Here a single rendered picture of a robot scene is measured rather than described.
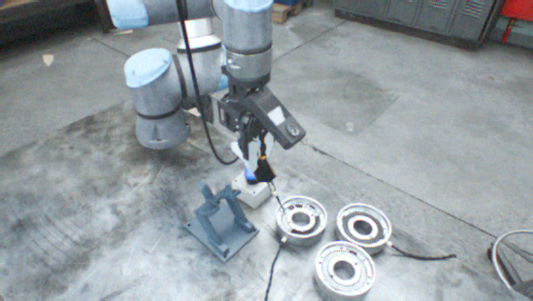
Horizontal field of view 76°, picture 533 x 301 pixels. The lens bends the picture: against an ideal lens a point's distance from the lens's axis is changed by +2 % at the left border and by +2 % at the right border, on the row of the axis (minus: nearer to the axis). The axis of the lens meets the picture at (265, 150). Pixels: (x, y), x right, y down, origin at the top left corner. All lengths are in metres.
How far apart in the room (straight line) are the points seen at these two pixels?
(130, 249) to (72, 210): 0.19
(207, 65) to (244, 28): 0.40
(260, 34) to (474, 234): 1.67
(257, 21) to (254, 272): 0.44
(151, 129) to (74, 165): 0.21
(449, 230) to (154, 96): 1.55
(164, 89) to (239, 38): 0.41
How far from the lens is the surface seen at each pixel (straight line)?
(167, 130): 0.93
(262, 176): 0.67
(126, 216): 0.81
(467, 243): 1.94
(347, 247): 0.69
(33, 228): 0.88
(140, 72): 0.86
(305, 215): 0.73
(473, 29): 3.77
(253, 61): 0.52
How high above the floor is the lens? 1.39
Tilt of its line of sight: 40 degrees down
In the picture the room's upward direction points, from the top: straight up
